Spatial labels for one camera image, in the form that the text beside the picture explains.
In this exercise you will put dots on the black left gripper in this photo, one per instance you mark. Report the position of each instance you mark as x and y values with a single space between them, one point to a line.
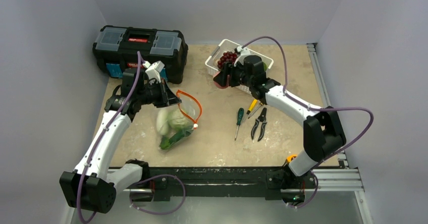
167 98

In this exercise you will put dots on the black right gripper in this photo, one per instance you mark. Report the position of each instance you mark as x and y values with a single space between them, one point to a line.
230 76

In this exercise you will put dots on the pink peach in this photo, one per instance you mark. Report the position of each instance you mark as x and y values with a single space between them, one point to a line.
222 86

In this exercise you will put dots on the white radish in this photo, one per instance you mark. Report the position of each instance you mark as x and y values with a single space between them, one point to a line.
162 123

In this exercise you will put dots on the green cabbage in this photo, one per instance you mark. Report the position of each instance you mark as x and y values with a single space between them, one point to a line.
178 121

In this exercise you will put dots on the clear zip top bag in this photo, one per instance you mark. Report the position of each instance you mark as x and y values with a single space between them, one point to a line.
190 107

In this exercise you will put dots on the dark green cucumber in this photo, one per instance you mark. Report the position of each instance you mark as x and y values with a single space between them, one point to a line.
168 142

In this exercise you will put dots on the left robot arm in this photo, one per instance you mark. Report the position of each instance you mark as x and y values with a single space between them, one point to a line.
90 186

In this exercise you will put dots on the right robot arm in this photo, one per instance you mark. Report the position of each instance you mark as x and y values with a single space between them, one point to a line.
322 129

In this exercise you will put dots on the red grape bunch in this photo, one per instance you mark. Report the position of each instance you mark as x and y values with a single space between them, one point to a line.
226 57

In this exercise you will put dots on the black pliers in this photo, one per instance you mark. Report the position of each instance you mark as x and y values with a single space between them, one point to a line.
260 122

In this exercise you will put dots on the black plastic toolbox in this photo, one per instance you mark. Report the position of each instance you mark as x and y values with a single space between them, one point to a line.
116 48

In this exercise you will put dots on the yellow tape measure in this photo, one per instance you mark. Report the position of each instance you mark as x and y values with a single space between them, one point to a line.
290 158

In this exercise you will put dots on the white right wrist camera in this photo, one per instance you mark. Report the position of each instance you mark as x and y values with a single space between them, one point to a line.
242 53

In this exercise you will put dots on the yellow handled screwdriver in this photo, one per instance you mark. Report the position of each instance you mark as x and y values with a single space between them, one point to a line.
251 107

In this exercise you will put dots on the green handled screwdriver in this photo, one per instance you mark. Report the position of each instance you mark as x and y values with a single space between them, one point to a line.
240 115

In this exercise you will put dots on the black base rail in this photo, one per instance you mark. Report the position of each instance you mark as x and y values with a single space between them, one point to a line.
268 182

